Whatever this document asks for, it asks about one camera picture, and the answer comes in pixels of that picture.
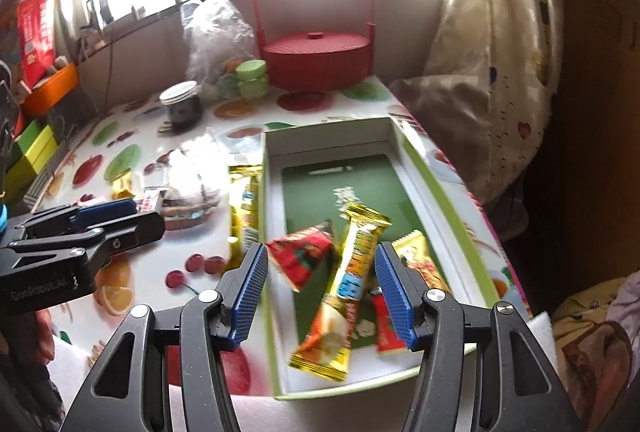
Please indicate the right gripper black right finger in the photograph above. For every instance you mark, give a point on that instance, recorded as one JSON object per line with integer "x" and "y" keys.
{"x": 516, "y": 387}

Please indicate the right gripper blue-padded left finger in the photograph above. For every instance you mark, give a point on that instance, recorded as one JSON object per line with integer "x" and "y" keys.
{"x": 127, "y": 387}

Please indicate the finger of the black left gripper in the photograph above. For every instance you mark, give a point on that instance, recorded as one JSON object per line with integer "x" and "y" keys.
{"x": 74, "y": 216}
{"x": 110, "y": 236}

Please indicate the gold peanut candy packet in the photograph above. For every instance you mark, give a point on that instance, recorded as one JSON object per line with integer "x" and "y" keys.
{"x": 123, "y": 187}

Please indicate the pink white candy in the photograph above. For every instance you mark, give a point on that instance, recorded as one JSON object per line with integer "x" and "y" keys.
{"x": 151, "y": 200}

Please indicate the long gold snack bar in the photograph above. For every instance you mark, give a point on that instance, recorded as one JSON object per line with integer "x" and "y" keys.
{"x": 326, "y": 349}
{"x": 244, "y": 209}

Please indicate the gold peanut candy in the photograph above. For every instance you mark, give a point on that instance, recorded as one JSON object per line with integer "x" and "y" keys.
{"x": 413, "y": 252}

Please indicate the red snack packet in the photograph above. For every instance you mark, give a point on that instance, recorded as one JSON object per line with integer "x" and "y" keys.
{"x": 298, "y": 255}

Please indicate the green yellow boxes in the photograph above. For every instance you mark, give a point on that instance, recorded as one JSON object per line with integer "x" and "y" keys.
{"x": 33, "y": 150}

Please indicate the orange tray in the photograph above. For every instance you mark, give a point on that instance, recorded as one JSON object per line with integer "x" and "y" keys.
{"x": 47, "y": 95}

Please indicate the red packet under finger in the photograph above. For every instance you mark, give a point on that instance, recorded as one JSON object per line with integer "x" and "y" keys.
{"x": 387, "y": 341}

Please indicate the dark jar white lid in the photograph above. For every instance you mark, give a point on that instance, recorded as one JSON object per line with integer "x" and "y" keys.
{"x": 183, "y": 105}

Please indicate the red box on shelf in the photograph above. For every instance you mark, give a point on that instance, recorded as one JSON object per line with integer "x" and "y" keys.
{"x": 35, "y": 25}

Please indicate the green small jar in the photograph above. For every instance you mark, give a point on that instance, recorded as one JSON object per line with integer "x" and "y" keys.
{"x": 253, "y": 79}

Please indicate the green white cardboard box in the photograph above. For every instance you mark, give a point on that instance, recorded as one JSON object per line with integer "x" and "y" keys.
{"x": 330, "y": 195}

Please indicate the clear plastic bag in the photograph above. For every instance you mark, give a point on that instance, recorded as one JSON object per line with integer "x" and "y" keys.
{"x": 215, "y": 33}

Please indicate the red lidded basket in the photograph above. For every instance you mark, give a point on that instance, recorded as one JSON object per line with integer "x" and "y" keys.
{"x": 317, "y": 61}

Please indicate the cream patterned curtain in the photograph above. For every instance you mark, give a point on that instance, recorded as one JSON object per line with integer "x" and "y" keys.
{"x": 484, "y": 94}

